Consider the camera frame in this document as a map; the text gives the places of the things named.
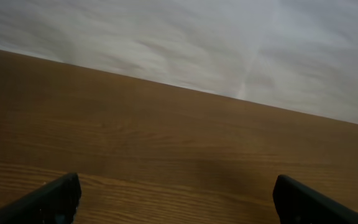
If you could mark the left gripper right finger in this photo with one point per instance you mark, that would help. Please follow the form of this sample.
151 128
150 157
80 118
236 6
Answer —
306 207

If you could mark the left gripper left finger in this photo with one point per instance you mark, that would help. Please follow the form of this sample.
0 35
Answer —
48 203

